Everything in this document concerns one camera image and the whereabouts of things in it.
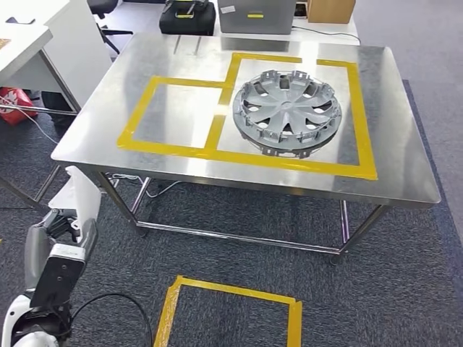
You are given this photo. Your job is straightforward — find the black office chair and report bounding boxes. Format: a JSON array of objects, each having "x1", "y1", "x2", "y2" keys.
[{"x1": 86, "y1": 0, "x2": 134, "y2": 54}]

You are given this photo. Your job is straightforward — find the stainless steel workbench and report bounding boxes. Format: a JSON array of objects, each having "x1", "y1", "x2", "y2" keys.
[{"x1": 51, "y1": 32, "x2": 443, "y2": 267}]

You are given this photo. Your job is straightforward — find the grey wheel hubcap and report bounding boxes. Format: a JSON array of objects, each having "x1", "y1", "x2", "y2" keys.
[{"x1": 232, "y1": 69, "x2": 342, "y2": 159}]

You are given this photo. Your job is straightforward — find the white floor cable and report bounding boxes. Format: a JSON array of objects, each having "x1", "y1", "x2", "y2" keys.
[
  {"x1": 108, "y1": 173, "x2": 184, "y2": 198},
  {"x1": 0, "y1": 95, "x2": 60, "y2": 145}
]

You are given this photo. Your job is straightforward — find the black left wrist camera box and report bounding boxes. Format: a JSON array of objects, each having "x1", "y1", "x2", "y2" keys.
[{"x1": 29, "y1": 243, "x2": 88, "y2": 310}]

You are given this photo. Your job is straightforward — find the yellow floor tape square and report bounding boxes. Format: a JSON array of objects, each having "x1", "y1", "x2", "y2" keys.
[{"x1": 153, "y1": 275, "x2": 302, "y2": 347}]

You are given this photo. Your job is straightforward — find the white cabinet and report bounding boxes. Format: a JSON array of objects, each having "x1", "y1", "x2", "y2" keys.
[{"x1": 0, "y1": 0, "x2": 113, "y2": 110}]

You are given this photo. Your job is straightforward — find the thin black cable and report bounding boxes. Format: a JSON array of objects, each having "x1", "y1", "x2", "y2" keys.
[{"x1": 292, "y1": 25, "x2": 363, "y2": 46}]

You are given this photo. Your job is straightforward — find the white table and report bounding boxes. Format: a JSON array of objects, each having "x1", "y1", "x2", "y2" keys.
[{"x1": 213, "y1": 18, "x2": 360, "y2": 47}]

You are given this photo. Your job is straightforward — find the white plastic car part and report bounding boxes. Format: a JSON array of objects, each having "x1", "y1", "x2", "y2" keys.
[{"x1": 48, "y1": 166, "x2": 103, "y2": 247}]

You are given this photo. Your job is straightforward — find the red patterned bag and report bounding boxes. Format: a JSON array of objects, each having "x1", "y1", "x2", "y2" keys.
[{"x1": 0, "y1": 87, "x2": 39, "y2": 127}]

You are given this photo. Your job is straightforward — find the brown cardboard box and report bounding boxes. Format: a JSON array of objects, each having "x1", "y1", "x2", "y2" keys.
[{"x1": 307, "y1": 0, "x2": 357, "y2": 25}]

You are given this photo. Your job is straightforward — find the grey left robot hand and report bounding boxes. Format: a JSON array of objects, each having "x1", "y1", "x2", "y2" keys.
[{"x1": 24, "y1": 208, "x2": 98, "y2": 291}]

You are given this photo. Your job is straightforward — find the black tool case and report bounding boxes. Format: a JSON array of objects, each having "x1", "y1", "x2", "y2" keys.
[{"x1": 159, "y1": 0, "x2": 217, "y2": 37}]

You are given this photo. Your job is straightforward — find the white desk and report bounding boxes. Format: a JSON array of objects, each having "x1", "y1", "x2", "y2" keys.
[{"x1": 0, "y1": 22, "x2": 82, "y2": 116}]

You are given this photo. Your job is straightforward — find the grey equipment box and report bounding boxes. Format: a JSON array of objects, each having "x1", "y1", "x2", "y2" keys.
[{"x1": 217, "y1": 0, "x2": 298, "y2": 35}]

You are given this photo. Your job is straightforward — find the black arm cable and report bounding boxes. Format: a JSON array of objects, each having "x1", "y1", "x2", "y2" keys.
[{"x1": 68, "y1": 293, "x2": 153, "y2": 347}]

